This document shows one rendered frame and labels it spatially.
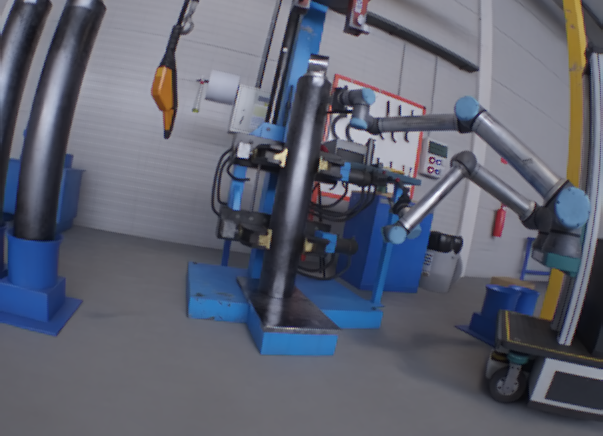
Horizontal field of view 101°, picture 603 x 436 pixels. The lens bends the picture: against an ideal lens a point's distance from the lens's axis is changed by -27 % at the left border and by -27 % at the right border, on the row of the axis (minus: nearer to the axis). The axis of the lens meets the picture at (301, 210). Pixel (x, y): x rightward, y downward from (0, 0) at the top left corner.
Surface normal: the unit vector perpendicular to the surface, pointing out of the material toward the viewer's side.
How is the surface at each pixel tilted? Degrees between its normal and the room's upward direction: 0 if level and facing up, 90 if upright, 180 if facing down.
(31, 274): 90
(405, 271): 90
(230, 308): 90
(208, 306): 90
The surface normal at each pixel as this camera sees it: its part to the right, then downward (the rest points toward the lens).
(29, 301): 0.32, 0.09
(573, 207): -0.59, -0.04
